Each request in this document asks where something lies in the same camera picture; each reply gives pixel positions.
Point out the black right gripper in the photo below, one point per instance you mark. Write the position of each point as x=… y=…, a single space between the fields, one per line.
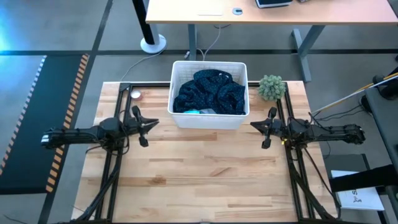
x=278 y=129

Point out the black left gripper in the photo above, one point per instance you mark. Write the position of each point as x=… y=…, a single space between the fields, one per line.
x=133 y=126

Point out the teal garment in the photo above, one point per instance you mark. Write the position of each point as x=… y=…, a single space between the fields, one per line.
x=192 y=111

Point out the white plastic laundry basket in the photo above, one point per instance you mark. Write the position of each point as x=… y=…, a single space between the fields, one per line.
x=208 y=123

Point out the navy dotted garment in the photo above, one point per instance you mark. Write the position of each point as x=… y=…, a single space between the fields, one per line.
x=211 y=93

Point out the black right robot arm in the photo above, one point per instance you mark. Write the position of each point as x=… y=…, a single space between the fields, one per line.
x=326 y=132

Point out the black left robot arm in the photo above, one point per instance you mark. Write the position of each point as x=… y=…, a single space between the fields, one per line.
x=77 y=135

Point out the green potted plant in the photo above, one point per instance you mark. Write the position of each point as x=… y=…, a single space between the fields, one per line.
x=271 y=87

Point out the black pole white base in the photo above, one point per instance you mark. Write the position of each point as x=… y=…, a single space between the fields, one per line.
x=154 y=45

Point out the black floor mat orange stripes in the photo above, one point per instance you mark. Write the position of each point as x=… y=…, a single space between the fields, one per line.
x=37 y=124

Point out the grey desk grommet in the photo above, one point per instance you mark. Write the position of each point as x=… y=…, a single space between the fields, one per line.
x=237 y=11

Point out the black bar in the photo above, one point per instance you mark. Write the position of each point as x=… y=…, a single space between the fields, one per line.
x=367 y=179

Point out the wooden office desk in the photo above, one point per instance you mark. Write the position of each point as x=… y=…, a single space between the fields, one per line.
x=311 y=14

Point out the black computer monitor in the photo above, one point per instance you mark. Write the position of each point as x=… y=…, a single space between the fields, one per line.
x=273 y=3

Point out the black side table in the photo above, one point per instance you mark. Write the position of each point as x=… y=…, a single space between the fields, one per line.
x=385 y=124

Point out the white flat keyboard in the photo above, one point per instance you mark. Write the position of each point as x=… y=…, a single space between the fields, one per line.
x=210 y=12

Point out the yellow white rod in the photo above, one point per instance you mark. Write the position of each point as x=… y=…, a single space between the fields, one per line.
x=382 y=81

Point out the black clamp device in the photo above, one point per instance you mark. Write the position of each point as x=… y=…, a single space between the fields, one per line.
x=388 y=90

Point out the black aluminium table frame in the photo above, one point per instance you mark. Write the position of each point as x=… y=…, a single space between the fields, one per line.
x=155 y=84

